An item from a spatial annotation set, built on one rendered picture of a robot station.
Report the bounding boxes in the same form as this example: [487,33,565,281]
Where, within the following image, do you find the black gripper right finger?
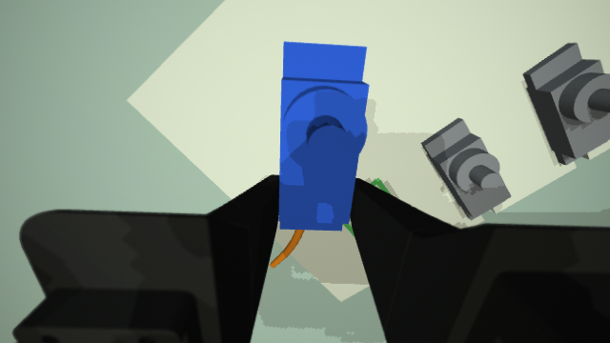
[350,178,610,343]

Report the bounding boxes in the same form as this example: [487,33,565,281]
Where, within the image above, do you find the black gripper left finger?
[19,174,279,343]

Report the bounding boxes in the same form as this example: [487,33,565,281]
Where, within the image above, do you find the blue micro servo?
[270,41,370,268]

